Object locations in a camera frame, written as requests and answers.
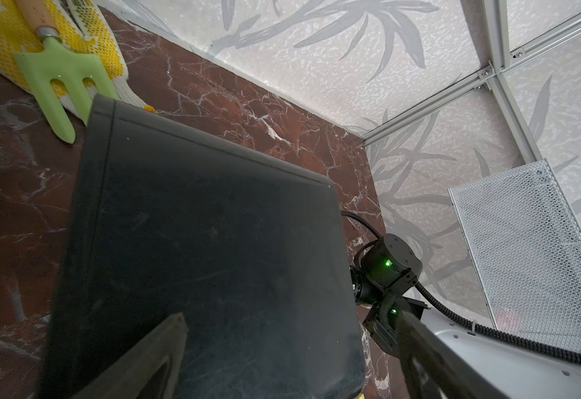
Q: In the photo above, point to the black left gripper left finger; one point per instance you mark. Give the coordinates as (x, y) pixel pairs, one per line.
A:
(150, 369)

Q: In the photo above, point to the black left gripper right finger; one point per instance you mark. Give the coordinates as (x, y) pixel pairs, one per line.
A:
(432, 369)

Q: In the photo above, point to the black drawer cabinet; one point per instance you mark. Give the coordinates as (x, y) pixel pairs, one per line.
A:
(251, 250)

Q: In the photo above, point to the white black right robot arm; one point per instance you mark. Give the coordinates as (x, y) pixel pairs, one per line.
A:
(492, 363)

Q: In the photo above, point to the green garden hand fork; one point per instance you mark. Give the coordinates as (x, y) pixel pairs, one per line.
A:
(58, 63)

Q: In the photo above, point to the yellow white garden glove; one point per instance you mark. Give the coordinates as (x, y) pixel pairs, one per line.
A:
(82, 28)

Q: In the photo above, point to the white wire mesh basket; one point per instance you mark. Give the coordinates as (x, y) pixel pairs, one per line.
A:
(525, 244)

